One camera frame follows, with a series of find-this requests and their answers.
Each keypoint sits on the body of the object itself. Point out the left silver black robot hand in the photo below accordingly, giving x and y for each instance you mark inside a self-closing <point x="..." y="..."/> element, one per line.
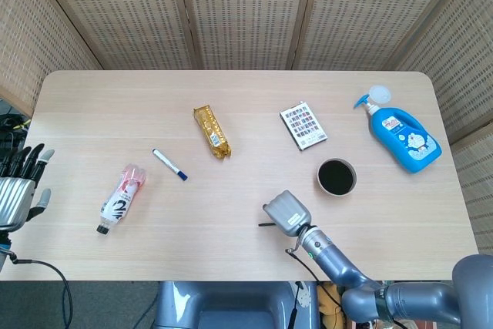
<point x="13" y="198"/>

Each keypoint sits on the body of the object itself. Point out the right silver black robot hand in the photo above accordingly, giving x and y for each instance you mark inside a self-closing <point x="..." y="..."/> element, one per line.
<point x="287" y="213"/>

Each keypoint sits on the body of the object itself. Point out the black plastic spoon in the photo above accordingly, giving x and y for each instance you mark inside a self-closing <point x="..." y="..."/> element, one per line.
<point x="265" y="224"/>

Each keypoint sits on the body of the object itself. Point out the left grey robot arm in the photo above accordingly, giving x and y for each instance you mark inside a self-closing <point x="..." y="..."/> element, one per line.
<point x="3" y="248"/>

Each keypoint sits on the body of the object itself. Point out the white cup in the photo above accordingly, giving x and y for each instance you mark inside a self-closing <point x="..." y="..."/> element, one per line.
<point x="336" y="177"/>

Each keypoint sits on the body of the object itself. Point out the plastic drink bottle red white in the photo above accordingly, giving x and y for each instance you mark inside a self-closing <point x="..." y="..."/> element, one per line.
<point x="119" y="202"/>

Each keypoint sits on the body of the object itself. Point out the blue pump detergent bottle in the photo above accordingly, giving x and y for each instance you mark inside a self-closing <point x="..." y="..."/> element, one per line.
<point x="404" y="136"/>

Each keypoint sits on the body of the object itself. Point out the printed card box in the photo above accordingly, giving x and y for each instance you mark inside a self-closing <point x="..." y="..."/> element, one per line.
<point x="303" y="126"/>

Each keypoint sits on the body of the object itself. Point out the yellow plush toy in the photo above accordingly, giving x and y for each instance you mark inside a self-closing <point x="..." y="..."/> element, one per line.
<point x="331" y="298"/>

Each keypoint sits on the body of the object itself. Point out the grey robot torso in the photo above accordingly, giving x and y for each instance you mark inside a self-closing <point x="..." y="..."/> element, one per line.
<point x="231" y="306"/>

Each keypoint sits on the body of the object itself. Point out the gold foil snack package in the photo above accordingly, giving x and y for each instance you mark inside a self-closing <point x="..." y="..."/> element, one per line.
<point x="211" y="130"/>

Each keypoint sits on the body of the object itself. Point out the white marker with blue cap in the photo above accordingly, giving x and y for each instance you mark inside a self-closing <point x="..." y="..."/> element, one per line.
<point x="166" y="162"/>

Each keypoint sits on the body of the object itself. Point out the woven bamboo folding screen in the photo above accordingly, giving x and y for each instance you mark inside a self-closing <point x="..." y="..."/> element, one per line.
<point x="246" y="9"/>

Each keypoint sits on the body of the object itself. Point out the white perforated bracket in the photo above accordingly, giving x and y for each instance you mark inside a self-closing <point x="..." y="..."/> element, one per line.
<point x="302" y="295"/>

